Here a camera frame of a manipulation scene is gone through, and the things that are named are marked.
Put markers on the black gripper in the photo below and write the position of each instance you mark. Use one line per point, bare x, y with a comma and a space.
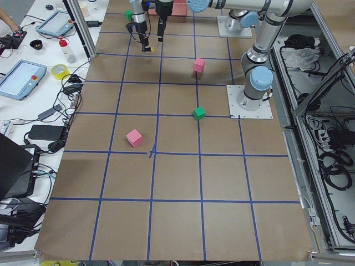
162, 11
141, 28

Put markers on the brown paper mat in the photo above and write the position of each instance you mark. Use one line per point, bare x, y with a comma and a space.
218, 188

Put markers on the crumpled white cloth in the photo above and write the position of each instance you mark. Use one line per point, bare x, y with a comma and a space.
302, 58

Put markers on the far teach pendant tablet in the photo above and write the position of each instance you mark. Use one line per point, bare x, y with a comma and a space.
57, 25

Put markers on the black laptop computer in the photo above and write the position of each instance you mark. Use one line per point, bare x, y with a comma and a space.
18, 166

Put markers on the white squeeze bottle red cap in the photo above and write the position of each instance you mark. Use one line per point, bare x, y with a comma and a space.
67, 51

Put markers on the near teach pendant tablet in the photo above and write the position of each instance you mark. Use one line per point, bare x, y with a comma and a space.
19, 82

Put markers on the green cube far corner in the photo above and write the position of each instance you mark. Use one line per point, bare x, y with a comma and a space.
128, 14

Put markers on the black power adapter brick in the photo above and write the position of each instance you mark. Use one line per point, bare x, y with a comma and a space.
46, 132

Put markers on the pink foam cube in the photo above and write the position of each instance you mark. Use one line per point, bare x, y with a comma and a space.
135, 138

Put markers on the pink plastic bin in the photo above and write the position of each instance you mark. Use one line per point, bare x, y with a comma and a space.
179, 9

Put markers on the yellow tape roll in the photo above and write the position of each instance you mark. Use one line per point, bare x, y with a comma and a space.
60, 71

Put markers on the aluminium frame post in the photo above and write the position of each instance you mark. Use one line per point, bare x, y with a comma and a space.
76, 15

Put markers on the tall pink foam block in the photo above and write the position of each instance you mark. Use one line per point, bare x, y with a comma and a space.
198, 67

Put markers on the teach pendant tablet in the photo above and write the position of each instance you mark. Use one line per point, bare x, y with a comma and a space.
57, 25
19, 82

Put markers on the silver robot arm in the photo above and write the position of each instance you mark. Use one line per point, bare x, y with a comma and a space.
163, 9
275, 14

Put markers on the green cube near base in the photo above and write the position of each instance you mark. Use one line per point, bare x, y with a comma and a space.
199, 113

